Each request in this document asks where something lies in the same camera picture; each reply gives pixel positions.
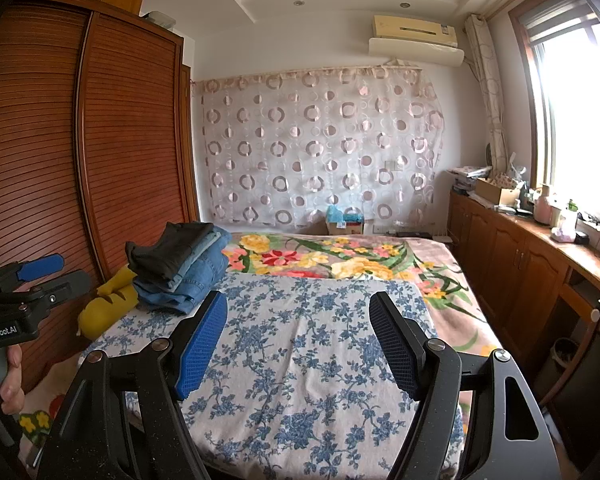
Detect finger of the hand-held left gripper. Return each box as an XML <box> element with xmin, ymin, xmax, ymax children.
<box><xmin>30</xmin><ymin>270</ymin><xmax>92</xmax><ymax>306</ymax></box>
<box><xmin>0</xmin><ymin>254</ymin><xmax>65</xmax><ymax>286</ymax></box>

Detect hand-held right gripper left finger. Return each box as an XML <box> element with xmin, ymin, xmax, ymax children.
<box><xmin>37</xmin><ymin>290</ymin><xmax>229</xmax><ymax>480</ymax></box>

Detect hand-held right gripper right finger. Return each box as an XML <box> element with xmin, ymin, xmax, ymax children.
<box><xmin>369</xmin><ymin>291</ymin><xmax>564</xmax><ymax>480</ymax></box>

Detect black pants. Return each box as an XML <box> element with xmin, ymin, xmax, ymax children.
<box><xmin>125</xmin><ymin>221</ymin><xmax>216</xmax><ymax>283</ymax></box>

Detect person's left hand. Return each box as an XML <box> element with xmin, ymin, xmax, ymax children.
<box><xmin>0</xmin><ymin>347</ymin><xmax>26</xmax><ymax>414</ymax></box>

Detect yellow plush toy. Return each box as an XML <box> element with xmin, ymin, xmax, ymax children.
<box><xmin>77</xmin><ymin>266</ymin><xmax>140</xmax><ymax>341</ymax></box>

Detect blue denim folded jeans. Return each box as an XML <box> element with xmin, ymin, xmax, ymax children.
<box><xmin>132</xmin><ymin>247</ymin><xmax>229</xmax><ymax>316</ymax></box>

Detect grey-blue folded jeans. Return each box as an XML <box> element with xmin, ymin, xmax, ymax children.
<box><xmin>170</xmin><ymin>225</ymin><xmax>233</xmax><ymax>287</ymax></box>

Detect blue floral bed sheet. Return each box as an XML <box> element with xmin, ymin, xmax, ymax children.
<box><xmin>77</xmin><ymin>274</ymin><xmax>466</xmax><ymax>480</ymax></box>

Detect colourful flower print blanket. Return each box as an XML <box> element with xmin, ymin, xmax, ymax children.
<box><xmin>17</xmin><ymin>232</ymin><xmax>501</xmax><ymax>466</ymax></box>

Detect cardboard box with print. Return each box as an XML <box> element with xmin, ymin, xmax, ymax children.
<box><xmin>325</xmin><ymin>217</ymin><xmax>365</xmax><ymax>235</ymax></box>

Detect wooden window cabinet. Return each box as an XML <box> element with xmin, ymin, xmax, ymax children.
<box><xmin>447</xmin><ymin>192</ymin><xmax>600</xmax><ymax>411</ymax></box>

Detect wooden slatted wardrobe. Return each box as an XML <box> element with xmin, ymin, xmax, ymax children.
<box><xmin>0</xmin><ymin>0</ymin><xmax>201</xmax><ymax>396</ymax></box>

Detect trash bin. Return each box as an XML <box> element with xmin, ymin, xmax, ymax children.
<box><xmin>545</xmin><ymin>337</ymin><xmax>581</xmax><ymax>377</ymax></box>

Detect stack of papers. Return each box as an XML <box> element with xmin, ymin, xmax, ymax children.
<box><xmin>447</xmin><ymin>165</ymin><xmax>494</xmax><ymax>194</ymax></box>

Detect open plain cardboard box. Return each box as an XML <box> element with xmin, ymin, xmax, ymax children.
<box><xmin>475</xmin><ymin>177</ymin><xmax>524</xmax><ymax>207</ymax></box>

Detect pink bottle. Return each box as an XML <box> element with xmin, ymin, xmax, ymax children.
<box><xmin>534</xmin><ymin>185</ymin><xmax>554</xmax><ymax>226</ymax></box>

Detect bundled patterned window curtain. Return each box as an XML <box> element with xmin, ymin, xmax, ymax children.
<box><xmin>462</xmin><ymin>14</ymin><xmax>511</xmax><ymax>176</ymax></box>

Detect clear storage box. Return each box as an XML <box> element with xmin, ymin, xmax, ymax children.
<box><xmin>142</xmin><ymin>10</ymin><xmax>177</xmax><ymax>29</ymax></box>

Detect window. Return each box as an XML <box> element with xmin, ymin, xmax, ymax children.
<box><xmin>512</xmin><ymin>0</ymin><xmax>600</xmax><ymax>241</ymax></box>

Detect circle pattern wall curtain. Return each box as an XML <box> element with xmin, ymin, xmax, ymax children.
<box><xmin>192</xmin><ymin>65</ymin><xmax>446</xmax><ymax>229</ymax></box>

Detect wall air conditioner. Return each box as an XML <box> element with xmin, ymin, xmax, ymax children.
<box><xmin>369</xmin><ymin>14</ymin><xmax>466</xmax><ymax>67</ymax></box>

